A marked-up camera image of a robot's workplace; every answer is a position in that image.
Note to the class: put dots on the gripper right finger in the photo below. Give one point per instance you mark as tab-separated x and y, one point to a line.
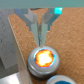
48	20

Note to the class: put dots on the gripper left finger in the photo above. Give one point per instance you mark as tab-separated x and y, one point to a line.
32	20

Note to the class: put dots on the red button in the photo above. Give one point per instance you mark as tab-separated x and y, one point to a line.
43	59

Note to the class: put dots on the blue button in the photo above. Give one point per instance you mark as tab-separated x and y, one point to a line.
63	81

